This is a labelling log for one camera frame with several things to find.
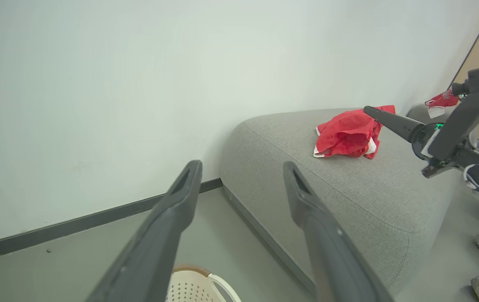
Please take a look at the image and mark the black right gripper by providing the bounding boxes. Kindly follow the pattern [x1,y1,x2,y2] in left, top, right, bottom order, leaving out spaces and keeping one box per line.
[363,106,479,179]

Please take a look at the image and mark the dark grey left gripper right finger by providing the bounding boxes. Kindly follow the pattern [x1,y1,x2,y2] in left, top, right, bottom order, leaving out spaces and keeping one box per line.
[283,161,395,302]

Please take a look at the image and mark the black wall baseboard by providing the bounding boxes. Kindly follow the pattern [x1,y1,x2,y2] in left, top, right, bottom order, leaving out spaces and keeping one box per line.
[0,178,223,264]

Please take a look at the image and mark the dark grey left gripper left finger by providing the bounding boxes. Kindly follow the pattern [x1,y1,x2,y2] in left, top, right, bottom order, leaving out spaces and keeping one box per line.
[84,159,203,302]

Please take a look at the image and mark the red shorts with white trim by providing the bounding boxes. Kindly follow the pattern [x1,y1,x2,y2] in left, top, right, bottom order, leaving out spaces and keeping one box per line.
[313,105,396,160]

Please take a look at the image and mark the small red printed garment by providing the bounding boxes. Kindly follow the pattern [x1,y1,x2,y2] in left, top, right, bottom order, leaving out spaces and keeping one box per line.
[425,89,460,119]

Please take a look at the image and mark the grey fabric sofa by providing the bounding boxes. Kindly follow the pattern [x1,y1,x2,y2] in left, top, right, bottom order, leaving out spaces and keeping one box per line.
[219,105,463,295]

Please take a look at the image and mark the cream perforated laundry basket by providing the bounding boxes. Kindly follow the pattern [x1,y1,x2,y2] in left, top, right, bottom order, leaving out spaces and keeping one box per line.
[165,265,242,302]

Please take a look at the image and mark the dark grey right wrist camera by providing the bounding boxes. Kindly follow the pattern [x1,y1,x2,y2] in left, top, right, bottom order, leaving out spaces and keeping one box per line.
[427,65,479,162]

